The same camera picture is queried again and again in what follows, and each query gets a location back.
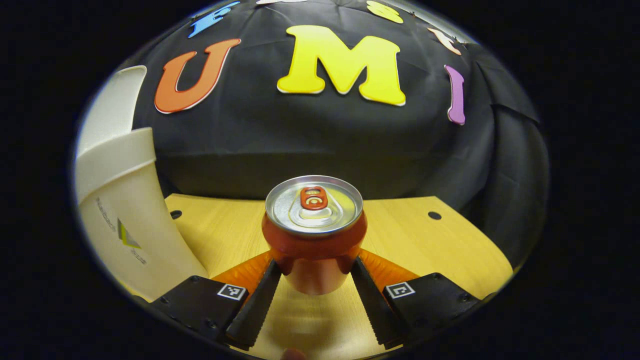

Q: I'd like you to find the wooden desktop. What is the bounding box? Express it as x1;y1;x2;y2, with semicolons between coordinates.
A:
120;193;515;360

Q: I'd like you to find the white garbage bin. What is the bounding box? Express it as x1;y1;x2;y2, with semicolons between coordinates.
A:
75;65;210;303

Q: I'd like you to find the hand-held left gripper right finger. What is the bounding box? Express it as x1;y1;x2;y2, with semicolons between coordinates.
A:
350;248;483;350

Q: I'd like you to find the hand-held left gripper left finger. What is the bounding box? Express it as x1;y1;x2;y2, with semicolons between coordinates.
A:
150;250;283;351

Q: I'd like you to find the orange pop can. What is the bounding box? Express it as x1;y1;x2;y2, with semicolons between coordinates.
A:
261;175;369;296

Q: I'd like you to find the black backdrop cloth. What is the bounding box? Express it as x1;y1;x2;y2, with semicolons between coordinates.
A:
107;0;551;266

